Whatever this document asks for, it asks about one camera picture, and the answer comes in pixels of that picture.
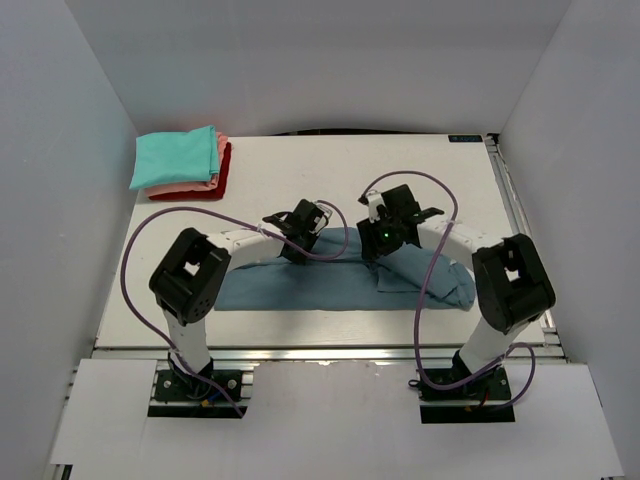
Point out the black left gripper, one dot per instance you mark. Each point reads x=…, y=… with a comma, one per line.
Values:
x=296, y=258

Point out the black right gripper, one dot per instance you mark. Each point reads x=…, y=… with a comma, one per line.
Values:
x=371, y=247

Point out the blue t shirt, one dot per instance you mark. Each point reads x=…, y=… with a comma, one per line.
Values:
x=391, y=282

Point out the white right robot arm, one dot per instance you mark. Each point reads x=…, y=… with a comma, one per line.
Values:
x=511, y=283

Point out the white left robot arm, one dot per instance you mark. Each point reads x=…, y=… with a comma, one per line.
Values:
x=188, y=279

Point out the red folded t shirt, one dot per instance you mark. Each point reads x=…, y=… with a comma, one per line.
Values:
x=213, y=190

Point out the blue label sticker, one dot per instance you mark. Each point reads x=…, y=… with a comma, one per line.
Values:
x=463, y=138

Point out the pink folded t shirt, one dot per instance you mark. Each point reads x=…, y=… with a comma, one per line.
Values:
x=196, y=186

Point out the teal folded t shirt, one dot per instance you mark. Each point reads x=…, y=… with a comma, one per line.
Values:
x=164, y=158

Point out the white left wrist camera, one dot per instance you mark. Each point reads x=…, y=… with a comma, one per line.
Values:
x=323, y=216

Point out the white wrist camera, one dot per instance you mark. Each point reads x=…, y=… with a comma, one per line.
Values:
x=375, y=204
x=323, y=216

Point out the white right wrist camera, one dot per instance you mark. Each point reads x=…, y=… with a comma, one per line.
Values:
x=375, y=204

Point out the aluminium table frame rail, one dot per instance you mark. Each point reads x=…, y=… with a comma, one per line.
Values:
x=550, y=348

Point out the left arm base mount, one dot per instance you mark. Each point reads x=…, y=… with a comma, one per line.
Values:
x=176, y=394

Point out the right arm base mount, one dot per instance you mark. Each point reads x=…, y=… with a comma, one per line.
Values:
x=480, y=402

